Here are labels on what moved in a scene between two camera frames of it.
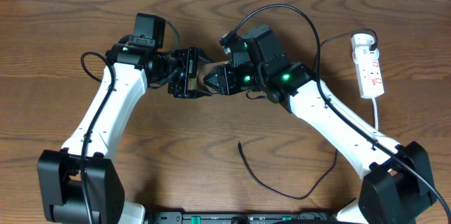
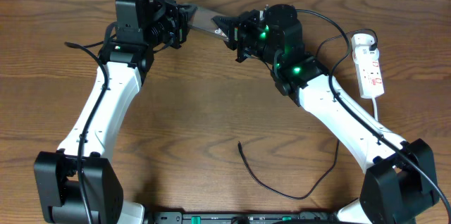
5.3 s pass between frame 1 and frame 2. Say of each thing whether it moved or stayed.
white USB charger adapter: stayed
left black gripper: moved
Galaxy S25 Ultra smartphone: moved
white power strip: stayed
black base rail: stayed
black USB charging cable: stayed
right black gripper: moved
